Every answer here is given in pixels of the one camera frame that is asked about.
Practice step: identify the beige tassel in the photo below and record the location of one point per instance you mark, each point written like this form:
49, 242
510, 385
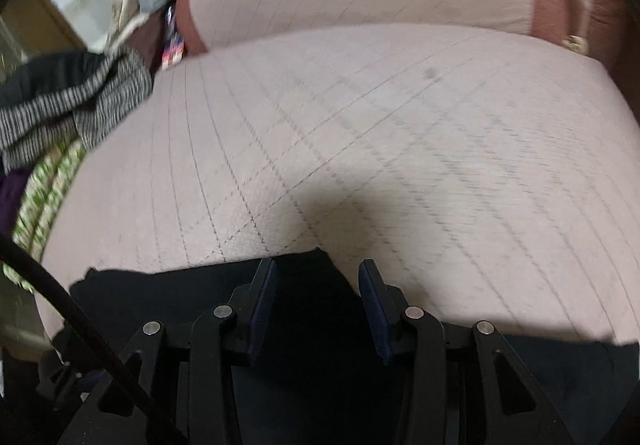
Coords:
575, 43

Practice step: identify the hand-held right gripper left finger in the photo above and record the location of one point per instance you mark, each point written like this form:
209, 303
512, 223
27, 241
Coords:
265, 295

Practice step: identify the houndstooth jacket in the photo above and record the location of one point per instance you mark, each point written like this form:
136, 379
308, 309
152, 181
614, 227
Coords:
100, 100

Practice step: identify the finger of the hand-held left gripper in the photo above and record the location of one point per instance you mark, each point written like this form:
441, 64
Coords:
75, 381

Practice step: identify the green patterned cloth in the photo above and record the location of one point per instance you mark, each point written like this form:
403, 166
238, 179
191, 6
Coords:
45, 195

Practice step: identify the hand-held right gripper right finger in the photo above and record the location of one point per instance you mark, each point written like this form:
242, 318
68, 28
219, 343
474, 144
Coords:
372, 305

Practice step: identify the black pants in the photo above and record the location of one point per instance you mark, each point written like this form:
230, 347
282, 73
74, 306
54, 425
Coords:
315, 315

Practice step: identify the colourful small packet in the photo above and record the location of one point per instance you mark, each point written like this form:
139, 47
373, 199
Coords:
172, 50

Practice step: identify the purple cloth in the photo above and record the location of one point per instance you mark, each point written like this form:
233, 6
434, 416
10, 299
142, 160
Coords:
12, 195

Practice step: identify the cream cloth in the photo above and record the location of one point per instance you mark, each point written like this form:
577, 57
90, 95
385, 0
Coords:
127, 20

